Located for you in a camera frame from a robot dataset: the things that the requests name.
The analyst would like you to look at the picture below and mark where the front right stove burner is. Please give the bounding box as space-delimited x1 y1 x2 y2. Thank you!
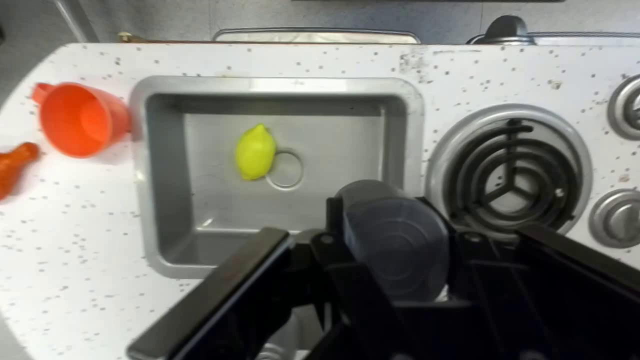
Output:
427 103 595 237

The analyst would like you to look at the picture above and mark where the grey stove knob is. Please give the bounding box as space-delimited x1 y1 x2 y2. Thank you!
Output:
608 75 640 139
588 187 640 247

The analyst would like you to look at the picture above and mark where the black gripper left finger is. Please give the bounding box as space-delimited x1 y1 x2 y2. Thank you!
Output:
127 228 290 360

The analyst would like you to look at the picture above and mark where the wooden toy kitchen set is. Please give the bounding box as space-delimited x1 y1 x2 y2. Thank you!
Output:
0 11 640 360

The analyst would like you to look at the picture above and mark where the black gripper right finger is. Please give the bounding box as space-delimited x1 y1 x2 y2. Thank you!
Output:
517 223 640 299

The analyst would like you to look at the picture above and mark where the grey cylinder block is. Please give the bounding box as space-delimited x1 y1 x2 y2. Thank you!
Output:
338 179 450 301

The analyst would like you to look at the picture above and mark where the grey toy sink basin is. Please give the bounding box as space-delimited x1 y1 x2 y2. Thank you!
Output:
130 75 424 277

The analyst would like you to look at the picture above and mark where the orange plastic cup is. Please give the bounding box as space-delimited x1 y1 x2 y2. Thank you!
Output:
33 81 133 158

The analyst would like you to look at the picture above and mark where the yellow toy lemon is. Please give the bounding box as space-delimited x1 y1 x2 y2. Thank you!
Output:
234 123 279 179

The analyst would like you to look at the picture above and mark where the grey stove knob upper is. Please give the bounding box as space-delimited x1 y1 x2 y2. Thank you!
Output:
608 75 640 139

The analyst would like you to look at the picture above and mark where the orange toy drumstick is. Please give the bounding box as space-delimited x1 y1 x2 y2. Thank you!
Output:
0 141 41 197

